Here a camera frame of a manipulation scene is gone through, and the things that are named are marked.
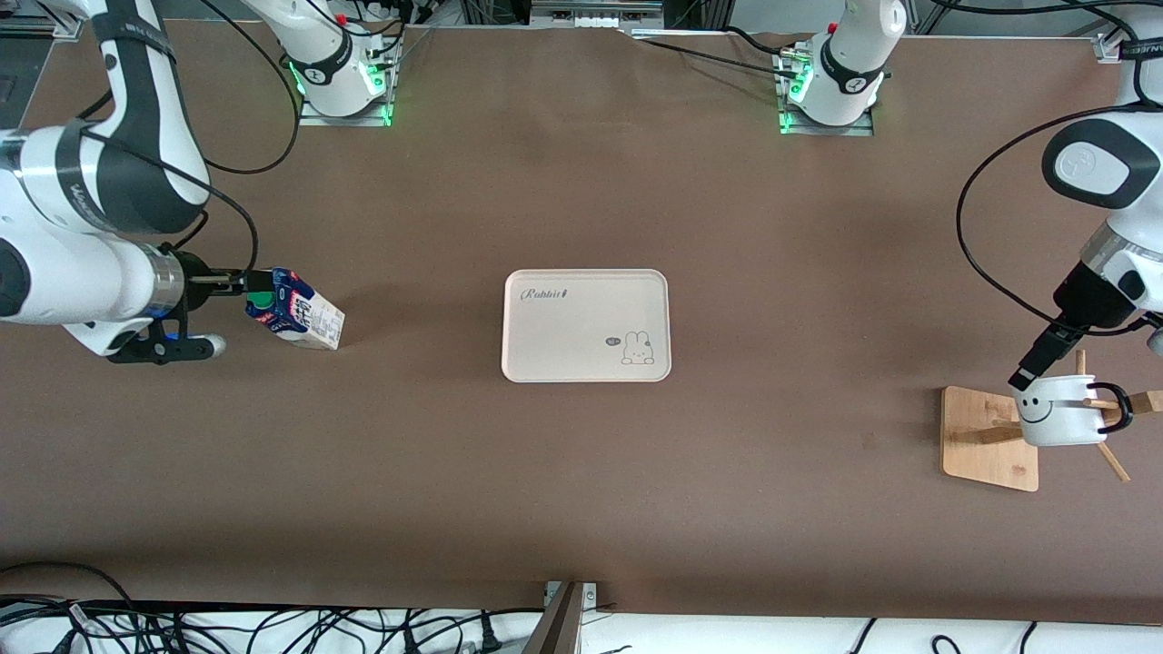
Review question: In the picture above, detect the aluminium frame bar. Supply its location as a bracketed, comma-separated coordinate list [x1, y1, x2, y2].
[0, 14, 84, 42]

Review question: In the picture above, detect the blue white milk carton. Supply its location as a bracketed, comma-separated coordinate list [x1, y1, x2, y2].
[244, 266, 347, 352]

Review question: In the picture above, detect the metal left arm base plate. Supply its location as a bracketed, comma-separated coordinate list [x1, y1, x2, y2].
[774, 50, 875, 137]

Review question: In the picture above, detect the grey metal post bracket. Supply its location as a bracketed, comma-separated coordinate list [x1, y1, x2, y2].
[522, 581, 598, 654]

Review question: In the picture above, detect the wooden cup stand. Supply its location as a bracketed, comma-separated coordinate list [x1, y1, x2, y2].
[941, 350, 1163, 493]

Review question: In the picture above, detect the thin black looping arm cable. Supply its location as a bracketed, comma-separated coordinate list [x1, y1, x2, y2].
[200, 0, 303, 175]

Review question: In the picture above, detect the short black table cable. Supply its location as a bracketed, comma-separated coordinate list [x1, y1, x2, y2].
[722, 25, 810, 57]

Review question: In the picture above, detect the beige rabbit print tray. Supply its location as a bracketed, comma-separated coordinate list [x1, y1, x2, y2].
[502, 269, 673, 384]

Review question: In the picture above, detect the black arc cable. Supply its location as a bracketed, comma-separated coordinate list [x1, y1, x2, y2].
[0, 561, 137, 619]

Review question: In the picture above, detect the long black table cable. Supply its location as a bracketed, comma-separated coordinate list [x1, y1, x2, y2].
[636, 39, 802, 75]

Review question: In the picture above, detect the white smiley face cup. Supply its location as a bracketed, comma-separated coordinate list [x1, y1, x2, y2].
[1011, 374, 1135, 448]

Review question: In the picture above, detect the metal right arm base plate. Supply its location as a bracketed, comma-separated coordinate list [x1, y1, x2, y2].
[298, 41, 401, 128]

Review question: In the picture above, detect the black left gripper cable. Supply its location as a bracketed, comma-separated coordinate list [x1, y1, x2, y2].
[927, 0, 1138, 339]

